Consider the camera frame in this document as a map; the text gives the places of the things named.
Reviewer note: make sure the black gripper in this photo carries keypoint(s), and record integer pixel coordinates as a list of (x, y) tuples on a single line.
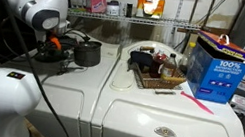
[(64, 48)]

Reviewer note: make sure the dark metal spoon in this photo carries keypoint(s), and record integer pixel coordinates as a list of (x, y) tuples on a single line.
[(65, 72), (75, 69)]

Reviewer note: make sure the brown wicker basket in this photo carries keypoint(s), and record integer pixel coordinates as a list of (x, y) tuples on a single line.
[(160, 82)]

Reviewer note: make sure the glass saucepan lid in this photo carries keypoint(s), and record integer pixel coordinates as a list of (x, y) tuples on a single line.
[(90, 43)]

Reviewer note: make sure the white washing machine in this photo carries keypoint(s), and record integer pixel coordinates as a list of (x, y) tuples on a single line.
[(69, 103)]

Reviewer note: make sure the green plastic tool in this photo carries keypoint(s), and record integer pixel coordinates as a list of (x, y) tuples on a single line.
[(76, 10)]

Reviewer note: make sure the orange plastic tool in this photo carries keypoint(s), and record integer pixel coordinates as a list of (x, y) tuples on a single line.
[(79, 7)]

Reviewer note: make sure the small red bottle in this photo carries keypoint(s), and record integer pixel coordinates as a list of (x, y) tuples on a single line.
[(87, 1)]

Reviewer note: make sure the pink cardboard box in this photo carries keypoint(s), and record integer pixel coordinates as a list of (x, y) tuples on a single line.
[(98, 4)]

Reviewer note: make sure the white jar purple lid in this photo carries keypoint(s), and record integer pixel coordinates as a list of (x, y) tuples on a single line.
[(112, 8)]

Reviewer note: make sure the dark blue pouch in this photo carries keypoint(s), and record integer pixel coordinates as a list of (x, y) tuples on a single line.
[(140, 61)]

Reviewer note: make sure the small black bottle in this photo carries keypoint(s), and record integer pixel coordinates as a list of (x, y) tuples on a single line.
[(129, 10)]

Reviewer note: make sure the red liquid bottle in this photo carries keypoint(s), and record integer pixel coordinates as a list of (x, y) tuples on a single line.
[(156, 66)]

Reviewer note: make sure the orange cardboard box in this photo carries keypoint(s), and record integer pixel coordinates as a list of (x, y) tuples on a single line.
[(150, 7)]

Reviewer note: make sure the brown vinegar bottle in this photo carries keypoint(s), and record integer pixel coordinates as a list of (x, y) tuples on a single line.
[(169, 68)]

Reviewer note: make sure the small grey metal bar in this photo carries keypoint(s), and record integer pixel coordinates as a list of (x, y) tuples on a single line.
[(165, 92)]

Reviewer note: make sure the clear plastic bottle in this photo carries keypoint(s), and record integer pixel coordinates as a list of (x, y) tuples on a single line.
[(186, 57)]

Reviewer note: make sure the pink plastic tool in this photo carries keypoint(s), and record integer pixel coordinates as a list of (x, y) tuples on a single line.
[(196, 102)]

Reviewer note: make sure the blue cardboard box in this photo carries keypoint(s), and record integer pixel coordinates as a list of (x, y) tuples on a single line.
[(216, 75)]

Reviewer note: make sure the white plastic device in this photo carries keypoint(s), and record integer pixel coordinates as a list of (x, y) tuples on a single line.
[(241, 104)]

